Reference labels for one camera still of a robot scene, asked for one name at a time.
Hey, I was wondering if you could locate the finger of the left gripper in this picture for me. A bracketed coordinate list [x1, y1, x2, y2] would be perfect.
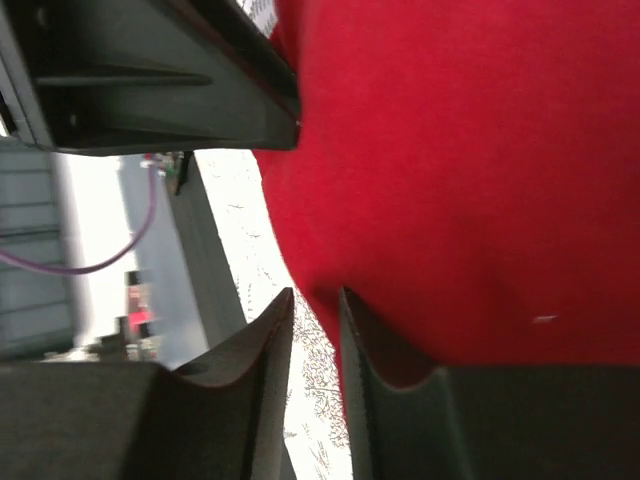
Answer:
[1, 0, 301, 155]

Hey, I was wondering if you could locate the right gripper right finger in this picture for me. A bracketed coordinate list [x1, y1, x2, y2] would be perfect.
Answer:
[340, 289, 639, 479]

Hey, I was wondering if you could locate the red t shirt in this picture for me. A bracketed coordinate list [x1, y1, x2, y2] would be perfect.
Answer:
[254, 0, 640, 391]

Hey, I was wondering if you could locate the floral table mat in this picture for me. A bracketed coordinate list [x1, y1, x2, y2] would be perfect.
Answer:
[194, 0, 354, 480]

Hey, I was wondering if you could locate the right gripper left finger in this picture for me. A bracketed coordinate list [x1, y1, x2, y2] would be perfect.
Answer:
[1, 288, 294, 479]

